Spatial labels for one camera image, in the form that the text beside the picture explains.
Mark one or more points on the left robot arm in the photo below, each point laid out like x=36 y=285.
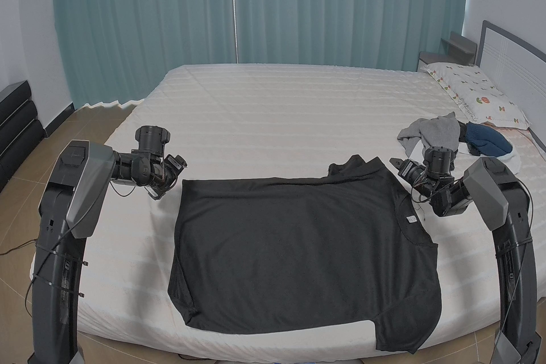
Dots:
x=81 y=183

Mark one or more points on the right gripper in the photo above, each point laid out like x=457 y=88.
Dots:
x=413 y=175

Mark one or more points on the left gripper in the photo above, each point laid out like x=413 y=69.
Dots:
x=165 y=179

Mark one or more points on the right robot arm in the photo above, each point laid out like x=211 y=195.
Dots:
x=486 y=191

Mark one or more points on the grey bedside table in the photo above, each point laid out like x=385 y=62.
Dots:
x=458 y=48

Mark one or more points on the pile of clothes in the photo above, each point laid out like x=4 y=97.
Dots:
x=439 y=132

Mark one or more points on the black chest of drawers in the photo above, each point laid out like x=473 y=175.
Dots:
x=17 y=119

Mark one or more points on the white printed pillow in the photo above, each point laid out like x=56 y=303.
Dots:
x=477 y=93

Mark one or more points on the black T-shirt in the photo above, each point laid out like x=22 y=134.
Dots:
x=298 y=247

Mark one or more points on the bed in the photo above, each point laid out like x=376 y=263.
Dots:
x=277 y=110

